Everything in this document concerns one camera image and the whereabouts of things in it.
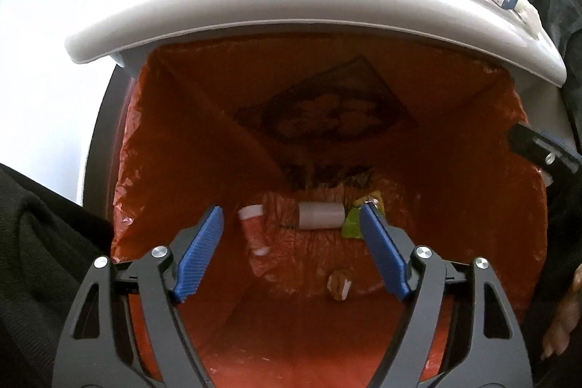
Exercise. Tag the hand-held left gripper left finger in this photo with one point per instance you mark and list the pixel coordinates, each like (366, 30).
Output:
(200, 254)

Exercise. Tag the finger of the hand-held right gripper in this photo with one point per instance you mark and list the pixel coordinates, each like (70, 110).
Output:
(532, 145)

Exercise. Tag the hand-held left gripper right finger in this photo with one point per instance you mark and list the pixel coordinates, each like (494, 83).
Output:
(384, 254)

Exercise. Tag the orange trash bag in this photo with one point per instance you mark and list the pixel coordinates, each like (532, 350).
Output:
(204, 142)

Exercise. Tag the black trash bin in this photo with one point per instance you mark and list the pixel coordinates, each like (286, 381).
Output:
(102, 142)

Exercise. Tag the person's right hand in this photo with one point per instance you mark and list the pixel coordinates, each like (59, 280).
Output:
(564, 315)

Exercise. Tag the green wrapper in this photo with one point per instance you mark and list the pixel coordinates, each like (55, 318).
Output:
(352, 224)

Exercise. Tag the brown crumpled paper ball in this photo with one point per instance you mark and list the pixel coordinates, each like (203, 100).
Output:
(338, 285)

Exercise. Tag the person's dark clothing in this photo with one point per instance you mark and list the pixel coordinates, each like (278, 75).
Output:
(45, 260)

